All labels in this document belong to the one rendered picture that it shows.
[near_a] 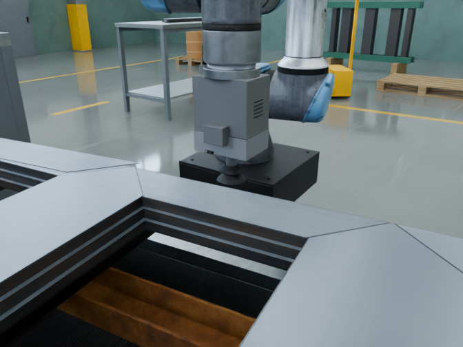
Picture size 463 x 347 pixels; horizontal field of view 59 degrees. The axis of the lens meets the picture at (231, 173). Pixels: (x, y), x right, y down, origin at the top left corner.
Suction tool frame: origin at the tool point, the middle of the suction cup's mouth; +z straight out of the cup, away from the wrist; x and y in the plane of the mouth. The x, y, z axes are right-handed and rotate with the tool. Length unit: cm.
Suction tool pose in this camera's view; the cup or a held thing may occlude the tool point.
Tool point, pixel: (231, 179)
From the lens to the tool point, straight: 59.2
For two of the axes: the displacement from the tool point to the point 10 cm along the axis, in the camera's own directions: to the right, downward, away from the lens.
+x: 5.3, -3.3, 7.8
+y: 8.5, 2.0, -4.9
